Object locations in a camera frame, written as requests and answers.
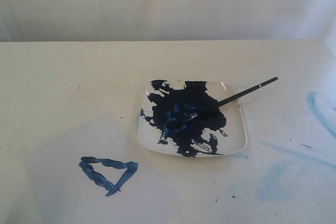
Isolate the black paintbrush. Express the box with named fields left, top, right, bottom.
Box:
left=167, top=77, right=278, bottom=129

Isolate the white square paint plate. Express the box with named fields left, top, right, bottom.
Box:
left=138, top=80, right=247, bottom=157

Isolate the white paper sheet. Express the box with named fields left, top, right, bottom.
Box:
left=24, top=113, right=181, bottom=223

